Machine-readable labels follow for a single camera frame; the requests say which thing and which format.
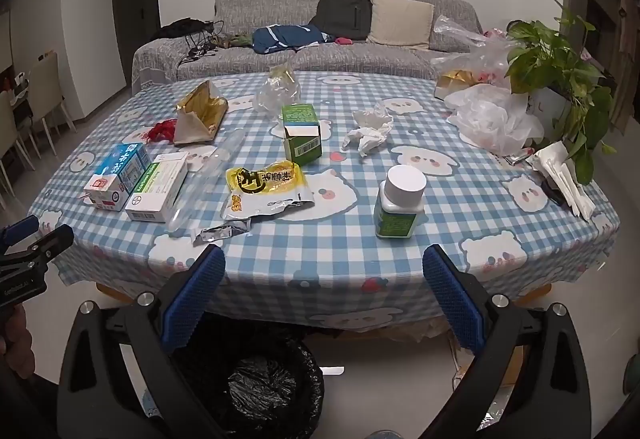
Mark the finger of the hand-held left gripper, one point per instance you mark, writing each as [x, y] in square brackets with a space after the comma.
[20, 226]
[50, 244]

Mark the small foil packet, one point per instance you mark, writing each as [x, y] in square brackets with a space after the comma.
[517, 156]

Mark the white paper napkins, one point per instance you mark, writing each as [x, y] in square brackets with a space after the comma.
[570, 189]

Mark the blue checkered bear tablecloth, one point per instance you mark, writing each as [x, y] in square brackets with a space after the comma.
[350, 239]

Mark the person's left hand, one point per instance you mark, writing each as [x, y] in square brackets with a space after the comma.
[12, 339]

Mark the pink cloth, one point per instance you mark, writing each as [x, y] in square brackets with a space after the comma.
[343, 40]

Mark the blue slipper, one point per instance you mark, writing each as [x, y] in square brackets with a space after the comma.
[152, 406]

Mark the cardboard box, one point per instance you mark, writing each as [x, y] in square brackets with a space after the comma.
[512, 364]

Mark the white plastic bag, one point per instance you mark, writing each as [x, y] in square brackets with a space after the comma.
[490, 119]

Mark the grey sofa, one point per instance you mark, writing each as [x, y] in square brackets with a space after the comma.
[280, 1]

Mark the long clear plastic sleeve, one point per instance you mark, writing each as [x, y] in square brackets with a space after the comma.
[185, 214]

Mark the trash bin black liner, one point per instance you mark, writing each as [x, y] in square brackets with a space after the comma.
[270, 384]

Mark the blue white carton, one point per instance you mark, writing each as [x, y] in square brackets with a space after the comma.
[120, 169]

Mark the green cloth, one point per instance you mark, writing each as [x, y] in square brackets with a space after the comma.
[235, 40]

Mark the white tissue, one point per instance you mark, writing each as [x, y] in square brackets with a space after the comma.
[370, 131]

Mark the green potted plant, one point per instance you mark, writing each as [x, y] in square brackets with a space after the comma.
[540, 49]

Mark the large clear plastic bag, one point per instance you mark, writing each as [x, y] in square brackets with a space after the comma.
[465, 44]

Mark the white plant pot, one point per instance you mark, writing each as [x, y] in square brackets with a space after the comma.
[547, 111]

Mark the gold box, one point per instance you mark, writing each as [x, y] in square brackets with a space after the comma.
[452, 81]

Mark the silver foil wrapper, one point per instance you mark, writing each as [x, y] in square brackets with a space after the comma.
[220, 234]

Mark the black backpack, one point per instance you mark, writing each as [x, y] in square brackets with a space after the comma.
[345, 14]

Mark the red tassel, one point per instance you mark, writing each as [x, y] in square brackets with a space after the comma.
[161, 130]

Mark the wooden table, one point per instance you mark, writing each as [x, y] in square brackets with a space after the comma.
[112, 293]

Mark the yellow snack packet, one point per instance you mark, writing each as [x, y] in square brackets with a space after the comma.
[265, 184]

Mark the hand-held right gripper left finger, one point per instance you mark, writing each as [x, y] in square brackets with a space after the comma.
[197, 299]

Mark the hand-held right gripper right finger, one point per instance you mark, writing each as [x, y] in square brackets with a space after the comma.
[452, 299]

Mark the black clothing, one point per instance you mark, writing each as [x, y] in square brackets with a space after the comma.
[180, 26]

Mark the green carton box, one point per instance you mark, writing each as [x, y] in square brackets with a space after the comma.
[300, 139]

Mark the green bottle white cap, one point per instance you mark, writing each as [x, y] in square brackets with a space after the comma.
[400, 209]

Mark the beige cushion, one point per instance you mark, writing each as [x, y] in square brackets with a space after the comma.
[400, 19]

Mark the dark blue jacket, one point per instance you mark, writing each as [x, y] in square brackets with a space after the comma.
[285, 38]

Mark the white green medicine box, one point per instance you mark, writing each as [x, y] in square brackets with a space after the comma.
[155, 189]

